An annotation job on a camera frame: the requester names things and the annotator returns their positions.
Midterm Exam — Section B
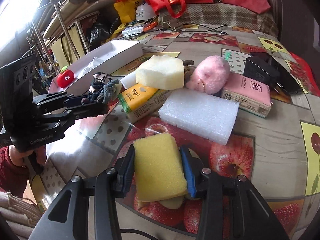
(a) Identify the plaid blanket bundle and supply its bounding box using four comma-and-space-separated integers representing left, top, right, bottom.
158, 3, 279, 37

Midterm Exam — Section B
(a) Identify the black smartphone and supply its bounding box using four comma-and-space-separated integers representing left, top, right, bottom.
250, 52, 303, 95

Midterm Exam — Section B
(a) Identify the white power bank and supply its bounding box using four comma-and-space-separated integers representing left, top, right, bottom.
121, 25, 144, 38

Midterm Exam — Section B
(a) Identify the red apple plush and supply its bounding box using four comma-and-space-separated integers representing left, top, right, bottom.
57, 66, 75, 88

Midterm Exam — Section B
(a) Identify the pink plush toy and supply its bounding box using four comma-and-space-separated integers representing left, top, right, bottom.
185, 55, 231, 95

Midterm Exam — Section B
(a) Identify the red bag beside table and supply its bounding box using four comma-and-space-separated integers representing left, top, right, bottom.
290, 53, 319, 96

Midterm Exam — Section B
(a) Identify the white helmet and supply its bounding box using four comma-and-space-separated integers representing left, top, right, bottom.
136, 3, 156, 22

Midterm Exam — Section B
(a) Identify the person left hand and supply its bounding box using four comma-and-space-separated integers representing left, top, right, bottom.
9, 145, 33, 167

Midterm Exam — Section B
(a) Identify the yellow tissue pack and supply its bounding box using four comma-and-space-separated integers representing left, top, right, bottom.
118, 84, 171, 123

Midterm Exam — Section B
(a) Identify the metal shelf rack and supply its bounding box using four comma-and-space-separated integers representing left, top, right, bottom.
31, 0, 108, 71

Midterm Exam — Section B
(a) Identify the yellow shopping bag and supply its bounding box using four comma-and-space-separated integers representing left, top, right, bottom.
113, 0, 143, 23

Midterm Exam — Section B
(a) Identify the yellow foam chunk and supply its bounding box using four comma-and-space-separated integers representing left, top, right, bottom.
135, 55, 184, 90

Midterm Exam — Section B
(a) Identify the pink tissue pack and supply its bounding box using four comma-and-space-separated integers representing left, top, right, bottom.
221, 72, 272, 118

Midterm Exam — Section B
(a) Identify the black plastic bag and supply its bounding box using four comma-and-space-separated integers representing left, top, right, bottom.
88, 22, 110, 47

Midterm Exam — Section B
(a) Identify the fruit pattern tablecloth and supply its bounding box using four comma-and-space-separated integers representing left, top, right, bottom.
30, 25, 319, 239

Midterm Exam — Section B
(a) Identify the green yellow sponge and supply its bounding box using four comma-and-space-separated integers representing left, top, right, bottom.
133, 133, 187, 210

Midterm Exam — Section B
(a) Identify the dark patterned cloth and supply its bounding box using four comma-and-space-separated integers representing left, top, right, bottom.
81, 72, 122, 105

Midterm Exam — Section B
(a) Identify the white cardboard tray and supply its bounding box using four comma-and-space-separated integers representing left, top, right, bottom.
48, 40, 143, 95

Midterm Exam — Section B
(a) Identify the black cable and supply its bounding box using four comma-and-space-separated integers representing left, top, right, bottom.
159, 21, 228, 36

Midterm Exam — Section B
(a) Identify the small white foam block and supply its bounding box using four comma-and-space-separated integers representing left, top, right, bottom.
120, 71, 136, 89

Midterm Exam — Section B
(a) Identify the black power adapter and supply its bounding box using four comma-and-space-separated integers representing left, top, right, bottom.
244, 56, 280, 86

